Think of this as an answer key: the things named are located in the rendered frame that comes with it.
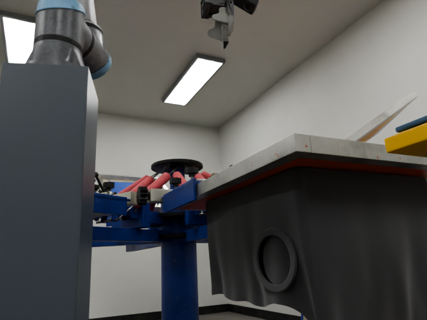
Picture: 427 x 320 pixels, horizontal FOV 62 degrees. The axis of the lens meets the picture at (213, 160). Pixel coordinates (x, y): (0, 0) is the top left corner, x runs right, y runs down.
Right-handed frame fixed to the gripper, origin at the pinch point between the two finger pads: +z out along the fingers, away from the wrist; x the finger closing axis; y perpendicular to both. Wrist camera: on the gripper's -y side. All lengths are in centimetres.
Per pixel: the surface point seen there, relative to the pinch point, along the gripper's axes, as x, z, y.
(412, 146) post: 36, 43, -21
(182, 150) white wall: -474, -116, -36
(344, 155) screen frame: 21.3, 40.7, -17.0
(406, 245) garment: 6, 59, -40
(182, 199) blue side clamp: -32, 40, 11
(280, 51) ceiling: -251, -164, -126
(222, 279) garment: -28, 66, 0
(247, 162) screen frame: 7.3, 38.5, -0.6
